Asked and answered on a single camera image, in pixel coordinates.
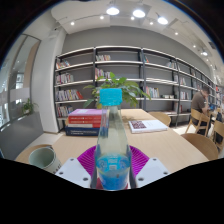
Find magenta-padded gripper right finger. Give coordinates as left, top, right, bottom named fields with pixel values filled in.
left=128, top=145, right=170, bottom=190

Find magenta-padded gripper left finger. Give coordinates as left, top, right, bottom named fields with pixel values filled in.
left=54, top=145, right=101, bottom=190

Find clear bottle with blue cap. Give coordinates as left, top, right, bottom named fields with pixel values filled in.
left=94, top=87, right=133, bottom=192

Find grey-green patterned cup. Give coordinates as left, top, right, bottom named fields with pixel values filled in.
left=28, top=145, right=63, bottom=175

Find white flat book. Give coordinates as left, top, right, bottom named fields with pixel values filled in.
left=128, top=119, right=169, bottom=135

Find red book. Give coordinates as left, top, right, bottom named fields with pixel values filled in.
left=67, top=115, right=103, bottom=129

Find pink book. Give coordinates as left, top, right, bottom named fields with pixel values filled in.
left=68, top=108, right=103, bottom=118

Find slatted wooden chair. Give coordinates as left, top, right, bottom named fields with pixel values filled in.
left=209, top=119, right=224, bottom=155
left=184, top=108, right=214, bottom=136

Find small distant potted plant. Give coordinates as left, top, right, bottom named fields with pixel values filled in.
left=21, top=98, right=39, bottom=116

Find person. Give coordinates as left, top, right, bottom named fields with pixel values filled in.
left=190, top=87, right=212, bottom=126

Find green potted plant, white pot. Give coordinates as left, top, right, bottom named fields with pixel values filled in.
left=83, top=71, right=152, bottom=110

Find grey shelf unit with books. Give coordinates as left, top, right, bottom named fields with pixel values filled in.
left=53, top=45, right=224, bottom=130

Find round ceiling lights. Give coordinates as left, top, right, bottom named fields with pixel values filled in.
left=68, top=4, right=210, bottom=58

